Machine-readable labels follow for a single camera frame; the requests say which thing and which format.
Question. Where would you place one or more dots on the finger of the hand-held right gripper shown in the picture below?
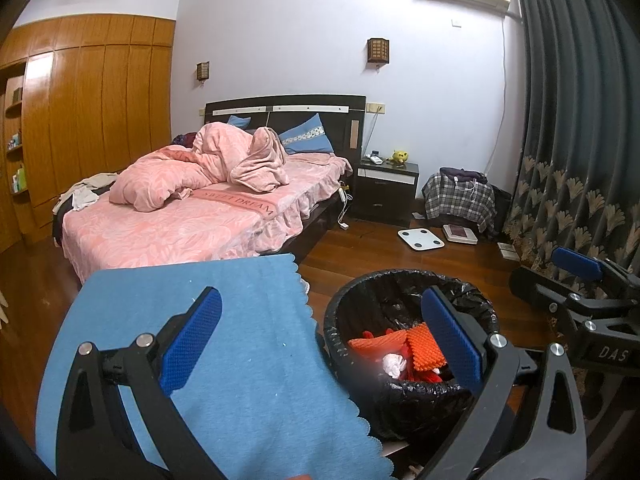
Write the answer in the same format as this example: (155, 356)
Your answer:
(540, 292)
(575, 265)

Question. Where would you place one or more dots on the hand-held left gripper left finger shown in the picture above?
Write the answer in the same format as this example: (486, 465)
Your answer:
(192, 340)

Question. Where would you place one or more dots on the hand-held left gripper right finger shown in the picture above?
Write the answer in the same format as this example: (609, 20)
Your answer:
(450, 340)

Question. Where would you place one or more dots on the orange mesh foam sheet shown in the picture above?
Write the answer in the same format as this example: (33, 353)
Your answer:
(427, 347)
(372, 347)

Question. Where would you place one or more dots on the white cloth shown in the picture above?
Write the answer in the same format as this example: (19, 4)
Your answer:
(395, 362)

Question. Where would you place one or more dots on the red cloth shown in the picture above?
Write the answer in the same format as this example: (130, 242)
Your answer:
(369, 335)

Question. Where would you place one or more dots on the trash bin with black bag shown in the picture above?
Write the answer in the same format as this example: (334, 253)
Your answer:
(360, 300)

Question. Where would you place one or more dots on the white papers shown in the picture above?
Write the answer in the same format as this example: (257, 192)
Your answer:
(509, 251)

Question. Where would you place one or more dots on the blue tablecloth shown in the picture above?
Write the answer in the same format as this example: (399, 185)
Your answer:
(250, 360)

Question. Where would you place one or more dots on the black bag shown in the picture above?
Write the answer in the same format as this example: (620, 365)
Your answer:
(501, 205)

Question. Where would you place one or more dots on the scale with brown top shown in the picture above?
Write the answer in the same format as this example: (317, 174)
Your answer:
(460, 233)

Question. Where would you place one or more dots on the white bathroom scale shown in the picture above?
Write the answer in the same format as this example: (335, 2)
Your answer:
(421, 238)

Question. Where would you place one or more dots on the bed with pink sheet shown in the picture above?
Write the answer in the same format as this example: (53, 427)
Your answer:
(175, 225)

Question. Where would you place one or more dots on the plaid cloth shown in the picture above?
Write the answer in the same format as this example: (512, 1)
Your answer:
(457, 200)

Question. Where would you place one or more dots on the dark jacket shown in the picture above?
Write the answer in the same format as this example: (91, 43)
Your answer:
(462, 175)

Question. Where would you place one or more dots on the dark patterned curtain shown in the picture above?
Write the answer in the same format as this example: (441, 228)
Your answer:
(575, 110)

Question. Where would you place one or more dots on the dark nightstand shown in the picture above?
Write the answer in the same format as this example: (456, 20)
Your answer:
(380, 195)

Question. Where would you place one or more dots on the pink duvet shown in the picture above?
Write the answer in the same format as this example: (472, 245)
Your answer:
(150, 180)

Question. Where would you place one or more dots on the white power strip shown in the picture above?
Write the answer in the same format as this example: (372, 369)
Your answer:
(342, 192)

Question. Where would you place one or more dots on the pile of light clothes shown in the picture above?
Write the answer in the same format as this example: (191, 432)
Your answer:
(85, 192)

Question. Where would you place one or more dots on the yellow plush toy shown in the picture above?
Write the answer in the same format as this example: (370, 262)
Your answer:
(398, 156)

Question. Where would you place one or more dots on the white remote control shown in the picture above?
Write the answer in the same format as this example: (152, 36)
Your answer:
(375, 159)

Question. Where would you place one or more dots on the dark purple garment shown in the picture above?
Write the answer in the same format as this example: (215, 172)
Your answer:
(182, 140)

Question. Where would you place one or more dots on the plain blue pillow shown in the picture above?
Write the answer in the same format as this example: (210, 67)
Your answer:
(239, 122)

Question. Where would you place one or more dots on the blue pillow with white band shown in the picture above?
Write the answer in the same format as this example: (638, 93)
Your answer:
(307, 137)

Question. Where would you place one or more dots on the dark wooden headboard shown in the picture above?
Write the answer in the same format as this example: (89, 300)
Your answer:
(342, 127)

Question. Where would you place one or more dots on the wooden wardrobe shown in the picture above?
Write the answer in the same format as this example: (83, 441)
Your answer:
(100, 110)

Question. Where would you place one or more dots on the small shelf bottles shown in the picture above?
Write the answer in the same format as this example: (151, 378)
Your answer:
(14, 141)

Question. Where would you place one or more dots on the beige wall socket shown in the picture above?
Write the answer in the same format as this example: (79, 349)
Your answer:
(375, 107)

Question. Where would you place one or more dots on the small wooden wall lamp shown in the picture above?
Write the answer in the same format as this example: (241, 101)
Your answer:
(202, 71)

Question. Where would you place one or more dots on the large wooden wall lamp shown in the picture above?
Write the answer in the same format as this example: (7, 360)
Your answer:
(378, 50)

